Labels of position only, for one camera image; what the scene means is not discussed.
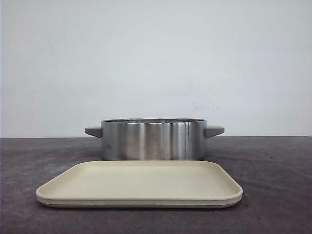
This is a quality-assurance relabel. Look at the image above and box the stainless steel steamer pot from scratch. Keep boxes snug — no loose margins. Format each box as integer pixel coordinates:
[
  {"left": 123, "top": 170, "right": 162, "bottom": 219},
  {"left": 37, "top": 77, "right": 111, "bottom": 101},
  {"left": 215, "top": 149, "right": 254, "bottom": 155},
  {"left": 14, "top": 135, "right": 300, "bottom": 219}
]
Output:
[{"left": 85, "top": 118, "right": 225, "bottom": 160}]

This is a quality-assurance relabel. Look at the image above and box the cream rectangular tray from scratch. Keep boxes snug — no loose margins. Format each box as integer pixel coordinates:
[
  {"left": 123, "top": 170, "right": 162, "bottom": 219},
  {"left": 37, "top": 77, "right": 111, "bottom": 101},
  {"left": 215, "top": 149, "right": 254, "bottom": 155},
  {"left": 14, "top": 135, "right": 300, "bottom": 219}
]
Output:
[{"left": 36, "top": 160, "right": 243, "bottom": 208}]

